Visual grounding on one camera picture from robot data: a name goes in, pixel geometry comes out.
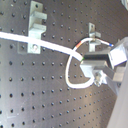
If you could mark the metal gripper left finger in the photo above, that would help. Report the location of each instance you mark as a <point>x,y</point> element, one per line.
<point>100,55</point>

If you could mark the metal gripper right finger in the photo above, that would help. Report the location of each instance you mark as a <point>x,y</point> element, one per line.
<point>100,72</point>

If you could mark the small metal cable clip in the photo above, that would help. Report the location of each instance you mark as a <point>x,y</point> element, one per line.
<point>93,34</point>

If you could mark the large metal cable clip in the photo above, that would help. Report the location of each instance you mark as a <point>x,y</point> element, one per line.
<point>36,16</point>

